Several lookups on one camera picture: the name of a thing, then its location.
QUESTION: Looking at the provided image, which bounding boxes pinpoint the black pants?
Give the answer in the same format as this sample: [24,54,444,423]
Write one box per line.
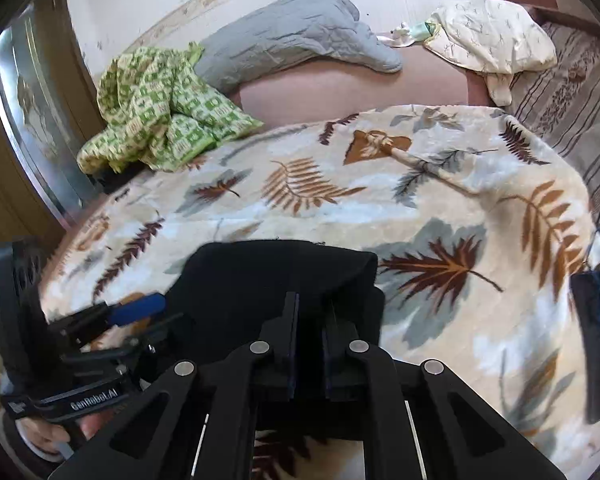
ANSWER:
[162,240,387,441]

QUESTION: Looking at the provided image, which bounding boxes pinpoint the small green white toy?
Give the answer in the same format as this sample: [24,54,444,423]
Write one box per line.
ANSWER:
[390,19,443,48]

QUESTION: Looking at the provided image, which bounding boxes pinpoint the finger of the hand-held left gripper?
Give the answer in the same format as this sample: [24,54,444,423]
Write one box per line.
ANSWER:
[60,311,187,367]
[47,293,168,346]

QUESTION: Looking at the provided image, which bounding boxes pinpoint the grey quilted blanket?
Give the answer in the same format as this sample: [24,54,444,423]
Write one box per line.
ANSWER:
[192,0,405,96]

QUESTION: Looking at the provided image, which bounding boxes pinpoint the leaf print fleece blanket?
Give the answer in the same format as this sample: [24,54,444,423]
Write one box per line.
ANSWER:
[39,104,600,480]

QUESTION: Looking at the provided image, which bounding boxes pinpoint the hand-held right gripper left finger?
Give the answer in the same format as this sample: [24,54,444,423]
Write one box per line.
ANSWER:
[47,291,301,480]

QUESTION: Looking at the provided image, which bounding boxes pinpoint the cream bird print pillow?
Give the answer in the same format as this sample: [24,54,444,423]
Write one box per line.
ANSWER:
[422,0,558,107]

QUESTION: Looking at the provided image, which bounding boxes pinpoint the green checked quilt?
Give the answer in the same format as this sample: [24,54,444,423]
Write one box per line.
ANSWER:
[76,42,266,173]

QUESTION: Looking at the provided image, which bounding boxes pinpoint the black bag with blue cord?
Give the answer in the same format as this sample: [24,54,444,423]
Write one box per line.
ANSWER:
[569,230,600,426]

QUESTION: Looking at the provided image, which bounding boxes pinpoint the patterned glass door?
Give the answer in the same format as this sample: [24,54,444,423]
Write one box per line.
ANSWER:
[0,2,98,228]

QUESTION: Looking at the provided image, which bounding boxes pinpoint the striped bedsheet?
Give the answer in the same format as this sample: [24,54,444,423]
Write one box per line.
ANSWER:
[510,20,600,271]

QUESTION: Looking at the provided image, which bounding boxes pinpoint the pink quilted mattress cover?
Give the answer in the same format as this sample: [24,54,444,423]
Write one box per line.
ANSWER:
[227,42,493,128]

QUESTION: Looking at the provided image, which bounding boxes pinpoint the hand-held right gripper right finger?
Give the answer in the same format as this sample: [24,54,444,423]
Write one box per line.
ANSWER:
[321,300,567,480]

